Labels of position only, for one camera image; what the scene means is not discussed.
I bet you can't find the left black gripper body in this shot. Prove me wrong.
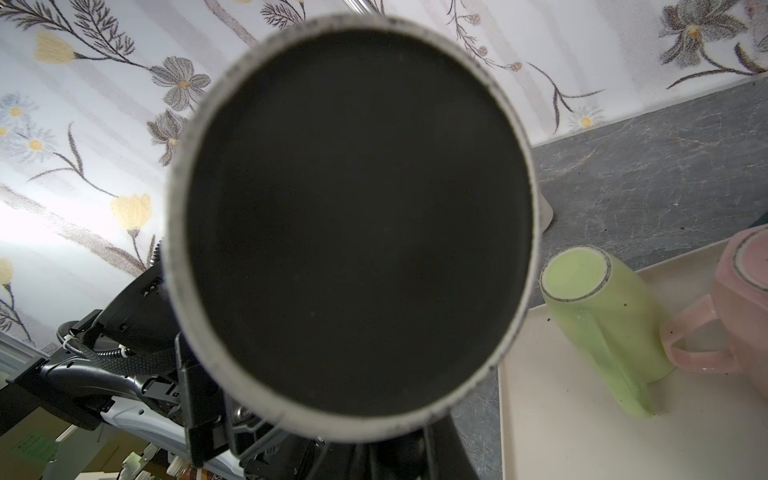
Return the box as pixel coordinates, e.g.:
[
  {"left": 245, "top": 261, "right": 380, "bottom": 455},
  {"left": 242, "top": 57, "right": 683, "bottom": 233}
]
[{"left": 174, "top": 334, "right": 324, "bottom": 479}]

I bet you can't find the white mug red inside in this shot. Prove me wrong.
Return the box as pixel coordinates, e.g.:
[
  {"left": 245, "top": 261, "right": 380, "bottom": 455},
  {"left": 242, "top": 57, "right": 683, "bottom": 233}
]
[{"left": 538, "top": 194, "right": 554, "bottom": 233}]

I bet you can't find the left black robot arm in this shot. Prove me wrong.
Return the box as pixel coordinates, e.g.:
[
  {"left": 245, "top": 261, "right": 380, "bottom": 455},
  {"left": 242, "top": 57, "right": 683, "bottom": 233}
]
[{"left": 11, "top": 250, "right": 323, "bottom": 479}]

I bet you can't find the black mug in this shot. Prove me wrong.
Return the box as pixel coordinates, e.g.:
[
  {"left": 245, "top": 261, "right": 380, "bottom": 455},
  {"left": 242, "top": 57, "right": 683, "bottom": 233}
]
[{"left": 162, "top": 14, "right": 541, "bottom": 443}]

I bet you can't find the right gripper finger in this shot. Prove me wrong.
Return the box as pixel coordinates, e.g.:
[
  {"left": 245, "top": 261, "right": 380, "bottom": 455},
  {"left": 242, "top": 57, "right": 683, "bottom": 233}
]
[{"left": 421, "top": 415, "right": 478, "bottom": 480}]

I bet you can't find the light green mug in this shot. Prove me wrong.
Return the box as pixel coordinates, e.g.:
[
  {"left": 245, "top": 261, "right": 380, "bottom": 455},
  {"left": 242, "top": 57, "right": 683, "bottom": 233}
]
[{"left": 540, "top": 246, "right": 674, "bottom": 418}]

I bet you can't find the beige plastic tray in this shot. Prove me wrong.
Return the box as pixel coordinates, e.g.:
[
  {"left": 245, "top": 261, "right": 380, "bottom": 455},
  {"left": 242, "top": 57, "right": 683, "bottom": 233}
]
[{"left": 499, "top": 235, "right": 767, "bottom": 479}]

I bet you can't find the pink mug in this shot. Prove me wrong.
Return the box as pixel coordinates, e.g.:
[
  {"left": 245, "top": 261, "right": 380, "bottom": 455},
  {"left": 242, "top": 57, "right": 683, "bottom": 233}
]
[{"left": 660, "top": 226, "right": 767, "bottom": 396}]

